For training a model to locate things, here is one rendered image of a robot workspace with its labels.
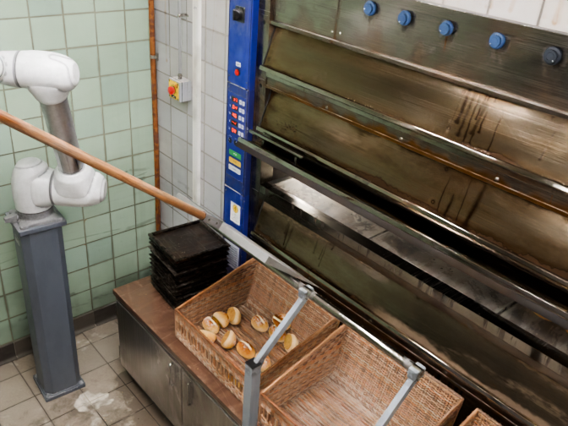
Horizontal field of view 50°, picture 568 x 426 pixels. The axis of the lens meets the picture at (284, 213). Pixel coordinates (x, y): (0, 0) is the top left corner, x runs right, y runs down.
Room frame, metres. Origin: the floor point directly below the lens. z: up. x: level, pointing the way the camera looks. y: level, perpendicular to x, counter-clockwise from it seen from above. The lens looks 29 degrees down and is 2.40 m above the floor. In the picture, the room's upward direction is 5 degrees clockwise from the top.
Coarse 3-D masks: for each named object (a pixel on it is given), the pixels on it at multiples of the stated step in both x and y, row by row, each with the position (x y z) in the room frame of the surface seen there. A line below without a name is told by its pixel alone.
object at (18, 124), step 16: (0, 112) 1.41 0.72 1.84; (16, 128) 1.43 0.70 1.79; (32, 128) 1.46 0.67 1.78; (48, 144) 1.48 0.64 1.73; (64, 144) 1.51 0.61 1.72; (80, 160) 1.54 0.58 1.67; (96, 160) 1.57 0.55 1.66; (112, 176) 1.61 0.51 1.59; (128, 176) 1.64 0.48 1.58; (144, 192) 1.68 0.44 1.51; (160, 192) 1.71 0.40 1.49; (192, 208) 1.80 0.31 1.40
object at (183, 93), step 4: (176, 76) 2.91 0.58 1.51; (172, 80) 2.86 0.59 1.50; (176, 80) 2.85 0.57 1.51; (180, 80) 2.85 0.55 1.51; (184, 80) 2.85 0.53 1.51; (188, 80) 2.86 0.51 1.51; (172, 84) 2.86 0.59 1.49; (176, 84) 2.83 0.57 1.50; (180, 84) 2.82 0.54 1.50; (184, 84) 2.84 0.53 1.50; (188, 84) 2.85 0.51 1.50; (176, 88) 2.83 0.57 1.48; (180, 88) 2.82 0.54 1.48; (184, 88) 2.84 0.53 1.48; (188, 88) 2.85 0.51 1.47; (176, 92) 2.84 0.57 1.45; (180, 92) 2.82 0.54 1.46; (184, 92) 2.84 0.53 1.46; (188, 92) 2.85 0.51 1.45; (172, 96) 2.86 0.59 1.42; (176, 96) 2.84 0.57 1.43; (180, 96) 2.82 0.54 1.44; (184, 96) 2.84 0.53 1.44; (188, 96) 2.85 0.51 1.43; (176, 100) 2.84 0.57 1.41; (180, 100) 2.82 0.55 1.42; (184, 100) 2.84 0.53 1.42; (188, 100) 2.85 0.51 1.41
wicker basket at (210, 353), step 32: (224, 288) 2.26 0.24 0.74; (256, 288) 2.35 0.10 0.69; (288, 288) 2.22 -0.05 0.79; (192, 320) 2.14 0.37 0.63; (320, 320) 2.06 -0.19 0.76; (192, 352) 1.99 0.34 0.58; (224, 352) 2.00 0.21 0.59; (256, 352) 2.02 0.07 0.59; (288, 352) 1.82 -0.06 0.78; (224, 384) 1.81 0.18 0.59
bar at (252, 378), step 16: (304, 288) 1.70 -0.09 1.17; (320, 304) 1.64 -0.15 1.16; (288, 320) 1.65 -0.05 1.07; (352, 320) 1.55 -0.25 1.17; (272, 336) 1.62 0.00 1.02; (368, 336) 1.48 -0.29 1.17; (384, 352) 1.43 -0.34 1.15; (400, 352) 1.41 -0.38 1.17; (256, 368) 1.54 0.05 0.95; (416, 368) 1.35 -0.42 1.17; (256, 384) 1.55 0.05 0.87; (256, 400) 1.55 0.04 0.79; (400, 400) 1.31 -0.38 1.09; (256, 416) 1.55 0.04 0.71; (384, 416) 1.28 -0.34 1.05
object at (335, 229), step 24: (264, 192) 2.44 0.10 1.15; (312, 216) 2.21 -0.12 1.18; (360, 240) 2.04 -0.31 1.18; (384, 264) 1.92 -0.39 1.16; (408, 264) 1.90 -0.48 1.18; (432, 288) 1.76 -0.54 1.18; (456, 312) 1.68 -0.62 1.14; (480, 312) 1.64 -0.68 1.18; (504, 336) 1.55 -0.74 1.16; (528, 336) 1.53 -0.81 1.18; (552, 360) 1.44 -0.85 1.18
